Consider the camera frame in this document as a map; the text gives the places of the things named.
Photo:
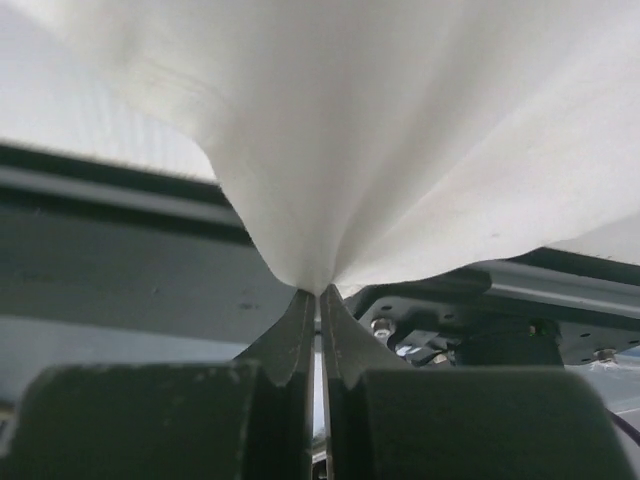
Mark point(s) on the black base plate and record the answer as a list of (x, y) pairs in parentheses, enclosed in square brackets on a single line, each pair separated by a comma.
[(477, 318)]

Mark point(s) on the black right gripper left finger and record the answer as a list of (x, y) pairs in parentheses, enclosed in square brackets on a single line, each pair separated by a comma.
[(248, 418)]

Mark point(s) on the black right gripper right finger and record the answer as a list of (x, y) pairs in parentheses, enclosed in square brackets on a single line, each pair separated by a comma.
[(507, 409)]

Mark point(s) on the aluminium front rail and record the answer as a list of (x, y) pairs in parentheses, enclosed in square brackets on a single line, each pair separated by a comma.
[(126, 249)]

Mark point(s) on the white t shirt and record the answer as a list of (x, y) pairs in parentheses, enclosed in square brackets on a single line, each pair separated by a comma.
[(372, 142)]

